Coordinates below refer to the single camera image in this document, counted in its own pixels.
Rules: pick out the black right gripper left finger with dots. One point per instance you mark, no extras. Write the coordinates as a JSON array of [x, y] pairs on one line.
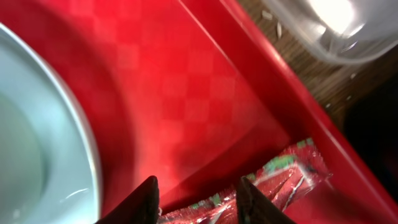
[[139, 207]]

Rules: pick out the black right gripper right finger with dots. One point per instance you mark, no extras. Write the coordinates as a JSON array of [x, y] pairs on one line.
[[253, 207]]

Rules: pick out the red snack wrapper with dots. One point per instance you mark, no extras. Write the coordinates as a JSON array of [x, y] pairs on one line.
[[296, 171]]

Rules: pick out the light blue plate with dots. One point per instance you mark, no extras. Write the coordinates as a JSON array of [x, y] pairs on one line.
[[50, 167]]

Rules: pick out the clear plastic waste bin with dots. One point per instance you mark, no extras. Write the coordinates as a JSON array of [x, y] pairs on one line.
[[343, 32]]

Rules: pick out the red plastic serving tray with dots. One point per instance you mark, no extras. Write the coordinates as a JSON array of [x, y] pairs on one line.
[[192, 93]]

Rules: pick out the black plastic tray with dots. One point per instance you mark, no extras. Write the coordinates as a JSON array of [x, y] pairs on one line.
[[371, 128]]

